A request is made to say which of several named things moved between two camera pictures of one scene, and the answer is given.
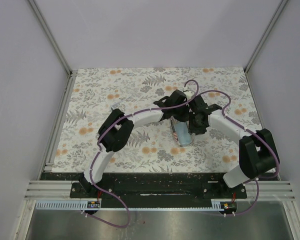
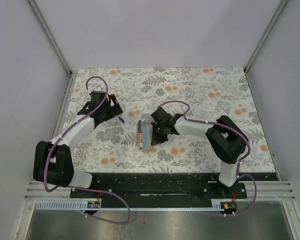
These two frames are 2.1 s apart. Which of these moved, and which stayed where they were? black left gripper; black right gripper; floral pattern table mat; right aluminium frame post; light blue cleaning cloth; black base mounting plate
Moved: black right gripper; black left gripper; light blue cleaning cloth
Stayed: black base mounting plate; right aluminium frame post; floral pattern table mat
